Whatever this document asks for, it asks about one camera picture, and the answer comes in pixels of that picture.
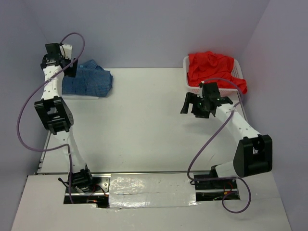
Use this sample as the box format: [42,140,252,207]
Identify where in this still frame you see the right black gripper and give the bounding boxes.
[180,92,210,119]

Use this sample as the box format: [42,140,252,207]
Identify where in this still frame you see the blue plaid long sleeve shirt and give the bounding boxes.
[62,59,113,98]

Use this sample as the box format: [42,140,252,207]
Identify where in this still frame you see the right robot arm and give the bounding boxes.
[181,82,273,188]

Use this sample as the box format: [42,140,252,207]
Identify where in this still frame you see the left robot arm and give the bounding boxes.
[34,43,94,192]

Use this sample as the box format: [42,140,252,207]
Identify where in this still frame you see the folded white shirt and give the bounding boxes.
[62,94,99,100]

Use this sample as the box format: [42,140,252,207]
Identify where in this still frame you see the red shirt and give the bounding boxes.
[188,51,248,94]

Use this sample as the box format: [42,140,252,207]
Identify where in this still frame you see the white plastic basket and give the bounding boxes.
[183,56,244,97]

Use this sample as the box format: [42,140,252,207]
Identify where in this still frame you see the shiny silver tape sheet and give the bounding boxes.
[109,173,197,209]

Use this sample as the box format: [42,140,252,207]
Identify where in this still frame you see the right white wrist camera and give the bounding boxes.
[197,81,207,98]

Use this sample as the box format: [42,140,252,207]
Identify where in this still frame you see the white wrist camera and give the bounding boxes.
[197,81,207,98]
[60,44,73,60]

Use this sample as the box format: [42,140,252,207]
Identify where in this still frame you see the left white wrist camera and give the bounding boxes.
[60,44,73,60]

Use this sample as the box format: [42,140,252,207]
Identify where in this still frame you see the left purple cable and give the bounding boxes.
[16,32,86,204]

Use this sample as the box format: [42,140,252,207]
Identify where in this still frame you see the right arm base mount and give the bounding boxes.
[190,180,240,202]

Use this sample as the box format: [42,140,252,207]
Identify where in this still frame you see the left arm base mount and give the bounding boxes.
[64,174,111,208]

